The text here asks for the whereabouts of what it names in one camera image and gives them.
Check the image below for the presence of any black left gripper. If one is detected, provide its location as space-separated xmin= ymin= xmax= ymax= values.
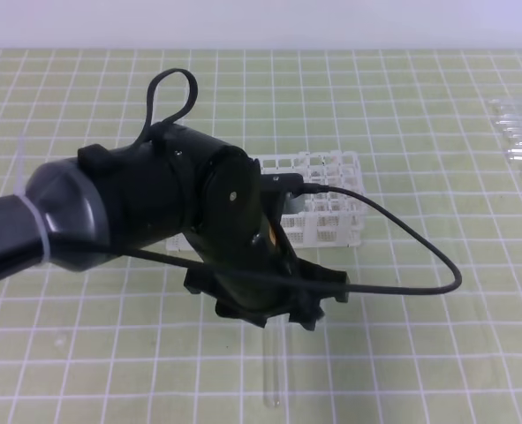
xmin=184 ymin=209 xmax=348 ymax=330

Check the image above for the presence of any clear glass test tube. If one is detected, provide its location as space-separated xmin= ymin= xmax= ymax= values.
xmin=262 ymin=317 xmax=284 ymax=408

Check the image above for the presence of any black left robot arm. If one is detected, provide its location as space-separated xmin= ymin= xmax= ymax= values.
xmin=0 ymin=124 xmax=349 ymax=330

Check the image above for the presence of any white test tube rack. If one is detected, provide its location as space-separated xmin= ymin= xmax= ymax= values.
xmin=165 ymin=150 xmax=367 ymax=252

